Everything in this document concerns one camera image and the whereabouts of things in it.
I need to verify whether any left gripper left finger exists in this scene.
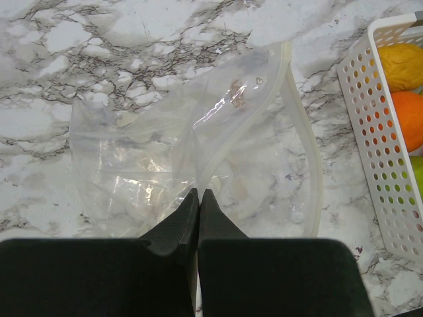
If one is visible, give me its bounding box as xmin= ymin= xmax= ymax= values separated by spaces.
xmin=1 ymin=190 xmax=200 ymax=316

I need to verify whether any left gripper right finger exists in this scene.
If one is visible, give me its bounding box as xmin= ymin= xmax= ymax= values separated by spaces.
xmin=198 ymin=190 xmax=373 ymax=316

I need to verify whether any clear zip top bag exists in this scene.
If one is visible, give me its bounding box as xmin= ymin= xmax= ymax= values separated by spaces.
xmin=69 ymin=42 xmax=323 ymax=238

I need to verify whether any light green toy apple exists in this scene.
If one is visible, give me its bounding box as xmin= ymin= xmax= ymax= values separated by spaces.
xmin=409 ymin=156 xmax=423 ymax=199

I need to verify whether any orange toy fruit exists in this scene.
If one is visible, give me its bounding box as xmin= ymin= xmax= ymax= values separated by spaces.
xmin=391 ymin=91 xmax=422 ymax=153

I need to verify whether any white perforated plastic basket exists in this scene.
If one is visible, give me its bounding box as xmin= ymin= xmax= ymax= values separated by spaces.
xmin=337 ymin=11 xmax=422 ymax=262

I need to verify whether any orange yellow toy potato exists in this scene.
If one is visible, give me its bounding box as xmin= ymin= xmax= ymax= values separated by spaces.
xmin=378 ymin=44 xmax=422 ymax=92

